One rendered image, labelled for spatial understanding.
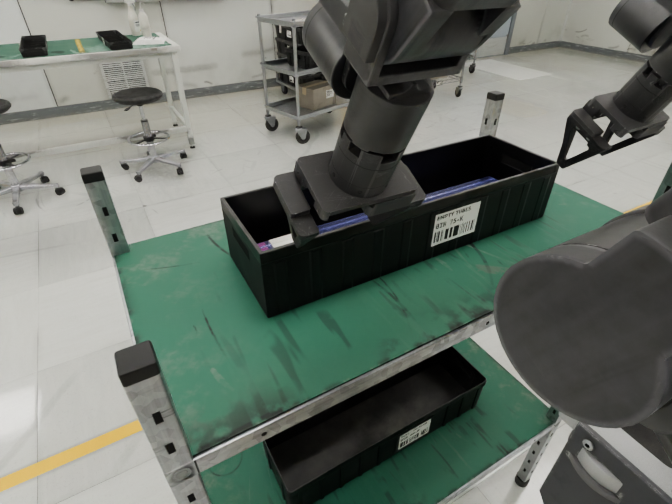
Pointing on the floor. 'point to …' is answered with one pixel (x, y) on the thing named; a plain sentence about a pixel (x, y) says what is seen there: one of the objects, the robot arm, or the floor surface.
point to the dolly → (286, 56)
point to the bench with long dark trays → (86, 48)
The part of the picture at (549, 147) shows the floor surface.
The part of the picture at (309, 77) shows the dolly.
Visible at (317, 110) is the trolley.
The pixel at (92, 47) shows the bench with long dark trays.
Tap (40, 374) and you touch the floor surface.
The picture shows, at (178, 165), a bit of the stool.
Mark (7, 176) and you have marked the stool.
